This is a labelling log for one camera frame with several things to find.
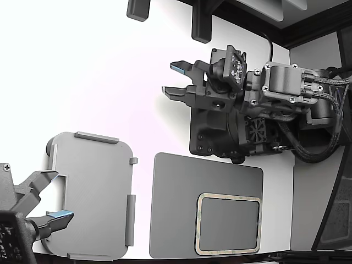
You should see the black fixed gripper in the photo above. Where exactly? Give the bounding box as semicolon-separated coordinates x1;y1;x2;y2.
0;162;75;240

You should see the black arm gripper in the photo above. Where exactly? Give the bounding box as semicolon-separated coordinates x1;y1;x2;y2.
162;48;238;113

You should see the rectangular adhesive frame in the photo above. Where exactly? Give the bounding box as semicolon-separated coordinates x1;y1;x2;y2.
195;192;262;256

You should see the black six-joint robot arm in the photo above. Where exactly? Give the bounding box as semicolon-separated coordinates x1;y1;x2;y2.
189;62;352;165

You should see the light grey holder plate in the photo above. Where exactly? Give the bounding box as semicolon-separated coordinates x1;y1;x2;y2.
45;131;139;261

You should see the large grey angled panel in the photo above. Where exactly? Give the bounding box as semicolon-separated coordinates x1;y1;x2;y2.
236;0;285;23

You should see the dark grey flat mat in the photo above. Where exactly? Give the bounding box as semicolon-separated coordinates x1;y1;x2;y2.
148;152;265;260

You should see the small grey angled panel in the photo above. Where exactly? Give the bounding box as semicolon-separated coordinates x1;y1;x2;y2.
284;0;309;12

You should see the fixed gripper camera board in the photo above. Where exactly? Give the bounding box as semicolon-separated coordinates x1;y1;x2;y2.
0;210;39;264

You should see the arm gripper camera board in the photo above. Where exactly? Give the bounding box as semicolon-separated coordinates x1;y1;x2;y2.
208;45;248;94

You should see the long black bracket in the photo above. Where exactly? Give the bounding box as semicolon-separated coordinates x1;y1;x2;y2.
191;0;213;44

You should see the short black bracket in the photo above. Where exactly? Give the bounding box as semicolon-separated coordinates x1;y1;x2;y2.
126;0;151;22

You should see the thin black cable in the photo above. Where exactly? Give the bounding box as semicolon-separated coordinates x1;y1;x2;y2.
260;31;276;65

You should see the black enclosure frame rail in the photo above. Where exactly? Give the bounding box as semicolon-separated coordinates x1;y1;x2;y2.
175;0;352;50

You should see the short black braided cable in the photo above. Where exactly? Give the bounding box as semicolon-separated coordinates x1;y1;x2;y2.
302;70;352;100

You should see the long black braided cable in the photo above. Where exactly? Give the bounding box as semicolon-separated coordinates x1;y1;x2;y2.
276;82;352;163

